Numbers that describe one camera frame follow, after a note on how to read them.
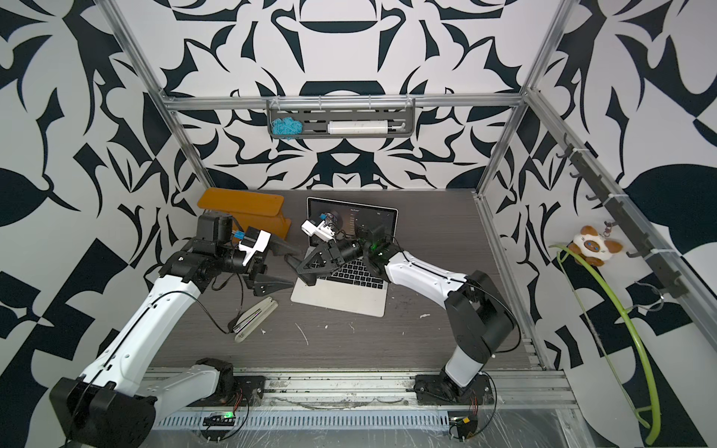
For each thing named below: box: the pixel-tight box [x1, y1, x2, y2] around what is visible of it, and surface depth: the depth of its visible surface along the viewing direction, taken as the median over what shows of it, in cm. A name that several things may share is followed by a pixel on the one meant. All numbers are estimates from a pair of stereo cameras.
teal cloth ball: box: [271, 116, 304, 140], surface depth 93 cm
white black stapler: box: [227, 296, 280, 343], surface depth 87 cm
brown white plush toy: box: [568, 224, 623, 266], surface depth 61 cm
